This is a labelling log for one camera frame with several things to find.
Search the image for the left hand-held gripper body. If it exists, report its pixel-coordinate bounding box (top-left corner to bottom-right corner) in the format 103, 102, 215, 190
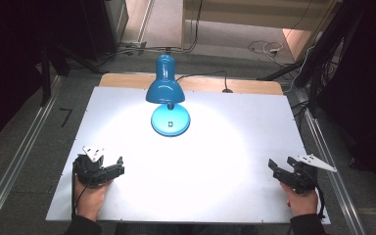
72, 145, 113, 189

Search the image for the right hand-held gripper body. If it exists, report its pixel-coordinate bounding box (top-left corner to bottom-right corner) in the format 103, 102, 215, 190
273, 154, 338, 196

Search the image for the blue desk lamp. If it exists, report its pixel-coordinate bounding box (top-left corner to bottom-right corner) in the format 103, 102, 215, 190
145, 53, 192, 138

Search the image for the person's right hand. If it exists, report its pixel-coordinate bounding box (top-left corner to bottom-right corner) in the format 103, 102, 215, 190
280, 182, 320, 217

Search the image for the person's left hand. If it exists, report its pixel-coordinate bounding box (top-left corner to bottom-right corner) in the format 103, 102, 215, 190
74, 177, 115, 223

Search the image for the black metal stand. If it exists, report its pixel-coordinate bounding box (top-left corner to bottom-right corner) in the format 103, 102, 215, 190
257, 0, 366, 114
35, 42, 107, 107

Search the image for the light wooden cabinet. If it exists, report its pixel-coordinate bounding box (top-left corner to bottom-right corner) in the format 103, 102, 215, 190
180, 0, 342, 63

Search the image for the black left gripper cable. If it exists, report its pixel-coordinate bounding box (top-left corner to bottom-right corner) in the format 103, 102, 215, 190
70, 161, 87, 220

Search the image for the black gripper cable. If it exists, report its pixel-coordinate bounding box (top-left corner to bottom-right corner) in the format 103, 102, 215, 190
70, 161, 87, 220
306, 169, 327, 220

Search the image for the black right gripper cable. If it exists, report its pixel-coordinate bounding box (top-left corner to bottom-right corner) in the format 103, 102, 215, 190
306, 169, 327, 220

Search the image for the aluminium floor rail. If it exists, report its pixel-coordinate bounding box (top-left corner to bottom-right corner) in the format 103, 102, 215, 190
0, 74, 64, 235
293, 87, 369, 235

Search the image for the black lamp cable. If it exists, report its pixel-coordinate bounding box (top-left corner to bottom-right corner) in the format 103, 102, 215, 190
175, 70, 235, 94

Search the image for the white cable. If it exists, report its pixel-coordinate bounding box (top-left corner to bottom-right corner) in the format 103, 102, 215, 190
247, 39, 287, 65

